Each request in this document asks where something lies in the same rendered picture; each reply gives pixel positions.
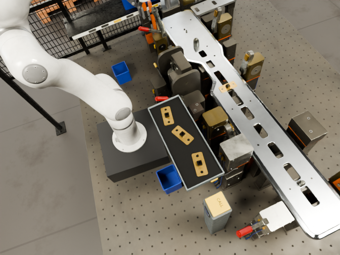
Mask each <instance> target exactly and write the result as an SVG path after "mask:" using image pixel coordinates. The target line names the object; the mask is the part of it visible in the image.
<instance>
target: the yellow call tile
mask: <svg viewBox="0 0 340 255"><path fill-rule="evenodd" d="M205 202H206V204H207V206H208V208H209V210H210V212H211V214H212V216H213V217H216V216H218V215H220V214H222V213H224V212H226V211H228V210H230V209H231V208H230V206H229V204H228V203H227V201H226V199H225V197H224V195H223V194H222V192H219V193H217V194H215V195H212V196H210V197H208V198H206V199H205Z"/></svg>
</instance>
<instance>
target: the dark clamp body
mask: <svg viewBox="0 0 340 255"><path fill-rule="evenodd" d="M183 97H184V100H183V103H184V104H185V106H186V108H187V109H188V111H189V107H188V106H189V105H191V104H193V103H195V102H198V101H199V103H200V104H201V106H202V107H203V109H204V113H205V98H204V96H203V95H202V93H201V92H200V91H199V90H196V91H194V92H192V93H189V94H187V95H185V96H183Z"/></svg>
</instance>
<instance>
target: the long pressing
mask: <svg viewBox="0 0 340 255"><path fill-rule="evenodd" d="M190 19H191V20H190ZM161 21H162V22H163V23H164V27H165V31H166V33H167V36H168V38H169V39H170V41H171V42H172V44H173V45H174V47H175V46H181V47H182V48H183V50H184V56H185V57H186V59H187V60H188V62H189V63H190V64H193V65H198V66H201V67H202V68H203V70H204V71H205V73H206V74H207V75H208V76H209V78H210V79H211V81H212V86H211V89H210V96H211V98H212V99H213V100H214V102H215V103H216V105H217V106H221V107H222V109H223V110H224V112H225V113H226V114H227V116H228V123H229V124H231V125H232V127H233V128H234V131H235V133H236V134H237V135H239V134H241V133H243V134H244V135H245V137H246V138H247V139H248V141H249V142H250V144H251V145H252V147H253V148H254V150H253V153H252V155H251V156H252V158H253V159H254V161H255V162H256V163H257V165H258V166H259V168H260V169H261V171H262V172H263V174H264V175H265V177H266V178H267V180H268V181H269V182H270V184H271V185H272V187H273V188H274V190H275V191H276V193H277V194H278V196H279V197H280V199H281V200H282V201H283V203H284V204H285V206H286V207H287V209H288V210H289V212H290V213H291V215H292V216H293V218H294V219H295V221H296V222H297V223H298V225H299V226H300V228H301V229H302V231H303V232H304V233H305V235H306V236H308V237H309V238H311V239H313V240H321V239H323V238H325V237H327V236H329V235H331V234H332V233H334V232H336V231H338V230H340V196H339V194H338V193H337V192H336V191H335V190H334V188H333V187H332V186H331V185H330V183H329V182H328V181H327V180H326V179H325V177H324V176H323V175H322V173H320V171H319V170H318V169H317V168H316V167H315V165H314V164H313V163H312V162H311V161H310V159H309V158H308V156H307V155H306V154H305V153H304V152H303V150H302V149H301V148H300V147H299V146H298V144H297V143H296V142H295V141H294V139H293V138H292V137H291V136H290V135H289V133H288V132H287V131H286V130H285V129H284V127H283V126H282V125H281V124H280V123H279V121H278V120H277V119H276V118H275V116H274V115H273V114H272V113H271V112H270V110H269V109H268V108H267V107H266V106H265V104H264V103H263V102H262V101H261V100H260V98H259V97H258V96H257V95H256V94H255V92H254V91H253V90H252V89H251V87H250V86H249V85H248V84H247V83H246V81H245V80H244V79H243V78H242V77H241V75H240V74H239V73H238V72H237V70H236V69H235V68H234V67H233V66H232V64H231V63H230V62H229V61H228V60H227V58H226V57H225V56H224V52H223V47H222V45H221V44H220V43H219V42H218V41H217V40H216V38H215V37H214V36H213V35H212V34H211V32H210V31H209V30H208V29H207V28H206V26H205V25H204V24H203V23H202V22H201V21H200V19H199V18H198V17H197V16H196V15H195V14H194V12H193V11H192V10H183V11H181V12H178V13H176V14H173V15H171V16H168V17H166V18H163V19H161ZM171 27H172V28H171ZM184 29H185V30H184ZM186 30H187V33H186ZM194 38H198V39H199V47H194V46H193V40H194ZM201 51H204V52H205V53H206V55H207V56H206V57H201V56H200V54H199V52H201ZM214 55H215V56H214ZM207 61H212V63H213V64H214V66H215V67H213V68H209V66H208V65H207V64H206V62H207ZM216 71H219V72H220V73H221V75H222V76H223V77H224V79H225V80H226V81H227V83H229V82H232V81H234V82H235V83H236V84H237V87H235V88H233V90H234V92H235V93H236V94H237V96H238V97H239V98H240V100H241V101H242V102H243V105H241V106H238V105H237V104H236V103H235V101H234V100H233V99H232V97H231V96H230V95H229V93H228V91H226V92H223V93H222V92H221V91H220V89H219V87H220V86H222V84H221V82H220V81H219V80H218V78H217V77H216V76H215V74H214V72H216ZM250 100H251V102H250ZM243 107H247V109H248V110H249V111H250V112H251V114H252V115H253V116H254V119H252V120H248V119H247V117H246V116H245V115H244V113H243V112H242V111H241V108H243ZM232 109H233V110H232ZM256 124H260V126H261V127H262V128H263V129H264V131H265V132H266V133H267V135H268V136H267V137H266V138H262V137H261V136H260V135H259V133H258V132H257V131H256V130H255V128H254V127H253V126H254V125H256ZM270 143H274V144H275V145H276V146H277V148H278V149H279V150H280V152H281V153H282V154H283V157H282V158H277V157H276V156H275V155H274V154H273V152H272V151H271V150H270V148H269V147H268V144H270ZM257 144H259V146H258V145H257ZM287 163H289V164H290V165H291V166H292V167H293V169H294V170H295V171H296V173H297V174H298V175H299V177H300V179H299V180H304V181H305V182H306V184H305V185H304V186H302V187H300V186H299V185H298V181H299V180H297V181H294V180H293V179H292V178H291V176H290V175H289V174H288V172H287V171H286V170H285V168H284V167H283V166H284V165H285V164H287ZM311 178H313V179H311ZM305 186H306V187H308V188H309V189H310V191H311V192H312V193H313V195H314V196H315V197H316V199H317V200H318V201H319V204H318V205H317V206H312V205H311V204H310V202H309V201H308V199H307V198H306V197H305V195H304V194H303V193H302V191H301V188H303V187H305ZM289 188H290V189H291V190H289Z"/></svg>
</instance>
